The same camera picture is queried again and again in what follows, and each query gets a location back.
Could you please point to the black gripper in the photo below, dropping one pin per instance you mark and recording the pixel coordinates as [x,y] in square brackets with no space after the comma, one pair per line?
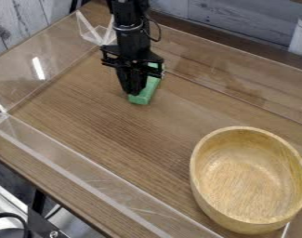
[131,58]

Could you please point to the green rectangular block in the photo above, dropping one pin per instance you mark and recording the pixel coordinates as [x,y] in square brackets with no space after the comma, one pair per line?
[147,90]

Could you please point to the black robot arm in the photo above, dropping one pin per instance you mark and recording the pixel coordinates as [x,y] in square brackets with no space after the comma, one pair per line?
[130,13]

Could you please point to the light wooden bowl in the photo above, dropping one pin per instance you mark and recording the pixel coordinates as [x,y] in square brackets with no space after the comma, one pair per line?
[244,173]

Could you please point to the clear acrylic barrier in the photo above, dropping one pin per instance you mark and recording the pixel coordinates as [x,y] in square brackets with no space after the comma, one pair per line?
[112,159]

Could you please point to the white cylindrical container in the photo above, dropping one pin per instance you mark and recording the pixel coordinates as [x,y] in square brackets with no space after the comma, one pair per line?
[295,44]

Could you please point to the black table leg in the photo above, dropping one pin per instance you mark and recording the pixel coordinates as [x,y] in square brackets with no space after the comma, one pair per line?
[37,202]

